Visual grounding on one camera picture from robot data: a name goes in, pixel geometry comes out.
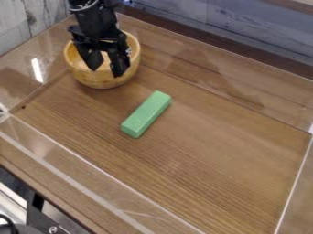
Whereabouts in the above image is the black metal table bracket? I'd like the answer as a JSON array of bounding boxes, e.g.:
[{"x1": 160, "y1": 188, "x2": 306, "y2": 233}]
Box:
[{"x1": 26, "y1": 193, "x2": 70, "y2": 234}]

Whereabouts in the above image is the green rectangular block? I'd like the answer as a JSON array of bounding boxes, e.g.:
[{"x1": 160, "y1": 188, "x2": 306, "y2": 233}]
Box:
[{"x1": 121, "y1": 90, "x2": 173, "y2": 138}]

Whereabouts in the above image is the black cable bottom left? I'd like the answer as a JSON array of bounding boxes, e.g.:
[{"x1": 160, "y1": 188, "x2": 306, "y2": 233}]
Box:
[{"x1": 0, "y1": 213, "x2": 21, "y2": 234}]

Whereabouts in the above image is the brown wooden bowl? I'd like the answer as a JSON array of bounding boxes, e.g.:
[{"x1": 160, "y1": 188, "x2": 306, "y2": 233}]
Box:
[{"x1": 65, "y1": 31, "x2": 141, "y2": 89}]

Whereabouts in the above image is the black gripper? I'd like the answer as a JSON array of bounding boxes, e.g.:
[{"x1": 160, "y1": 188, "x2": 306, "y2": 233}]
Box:
[{"x1": 69, "y1": 0, "x2": 132, "y2": 77}]

